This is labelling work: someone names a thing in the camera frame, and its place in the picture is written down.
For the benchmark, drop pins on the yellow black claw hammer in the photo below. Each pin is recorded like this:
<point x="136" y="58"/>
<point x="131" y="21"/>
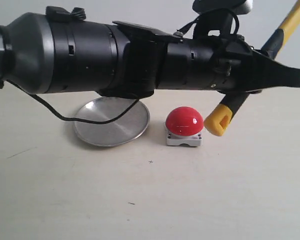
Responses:
<point x="220" y="118"/>

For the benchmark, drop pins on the round stainless steel plate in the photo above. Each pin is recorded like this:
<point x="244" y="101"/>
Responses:
<point x="121" y="131"/>

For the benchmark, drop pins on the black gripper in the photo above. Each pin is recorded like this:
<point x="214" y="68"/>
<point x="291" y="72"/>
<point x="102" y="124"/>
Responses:
<point x="213" y="63"/>

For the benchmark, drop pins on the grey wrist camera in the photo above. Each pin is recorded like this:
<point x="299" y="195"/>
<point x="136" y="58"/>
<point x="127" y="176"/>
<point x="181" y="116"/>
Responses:
<point x="219" y="15"/>

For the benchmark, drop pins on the red dome push button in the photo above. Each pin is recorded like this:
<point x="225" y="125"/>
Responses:
<point x="184" y="126"/>

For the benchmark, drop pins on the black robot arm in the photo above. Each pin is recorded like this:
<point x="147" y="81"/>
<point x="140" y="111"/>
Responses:
<point x="61" y="52"/>

